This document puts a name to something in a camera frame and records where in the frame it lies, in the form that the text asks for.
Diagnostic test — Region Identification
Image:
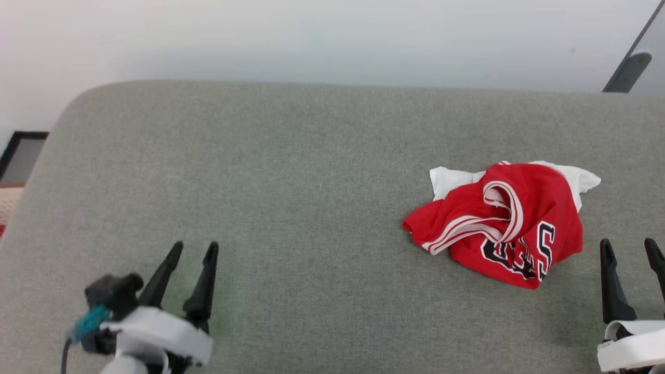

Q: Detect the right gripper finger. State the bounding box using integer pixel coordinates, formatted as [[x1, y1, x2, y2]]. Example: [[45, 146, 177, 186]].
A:
[[644, 238, 665, 303], [600, 239, 637, 324]]

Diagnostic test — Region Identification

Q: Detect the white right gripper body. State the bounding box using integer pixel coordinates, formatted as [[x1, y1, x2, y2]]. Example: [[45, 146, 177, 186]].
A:
[[597, 319, 665, 373]]

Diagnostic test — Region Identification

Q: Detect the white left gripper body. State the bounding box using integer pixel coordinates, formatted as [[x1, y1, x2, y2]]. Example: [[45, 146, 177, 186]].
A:
[[101, 305, 214, 366]]

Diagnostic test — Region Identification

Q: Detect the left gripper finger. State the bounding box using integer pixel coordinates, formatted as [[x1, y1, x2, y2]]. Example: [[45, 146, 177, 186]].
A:
[[182, 242, 220, 333], [139, 241, 184, 308]]

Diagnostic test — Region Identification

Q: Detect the red and white jersey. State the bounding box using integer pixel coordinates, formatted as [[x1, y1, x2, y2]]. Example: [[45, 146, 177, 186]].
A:
[[402, 160, 602, 290]]

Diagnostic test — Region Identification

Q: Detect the beige perforated basket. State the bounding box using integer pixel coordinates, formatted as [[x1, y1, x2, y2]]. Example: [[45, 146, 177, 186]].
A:
[[0, 184, 25, 232]]

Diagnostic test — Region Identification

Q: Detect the black framed panel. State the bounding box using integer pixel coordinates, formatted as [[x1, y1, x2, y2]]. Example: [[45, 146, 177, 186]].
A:
[[0, 131, 50, 184]]

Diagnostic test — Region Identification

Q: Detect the dark grey door hinge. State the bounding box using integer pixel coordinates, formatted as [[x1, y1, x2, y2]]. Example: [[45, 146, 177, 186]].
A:
[[604, 50, 653, 94]]

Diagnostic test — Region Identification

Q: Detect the teal cable connector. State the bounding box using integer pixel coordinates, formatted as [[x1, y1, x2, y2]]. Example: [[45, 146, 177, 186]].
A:
[[72, 305, 111, 339]]

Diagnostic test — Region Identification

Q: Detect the thin black cable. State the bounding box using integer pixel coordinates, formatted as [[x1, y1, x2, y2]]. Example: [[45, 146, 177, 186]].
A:
[[60, 337, 74, 374]]

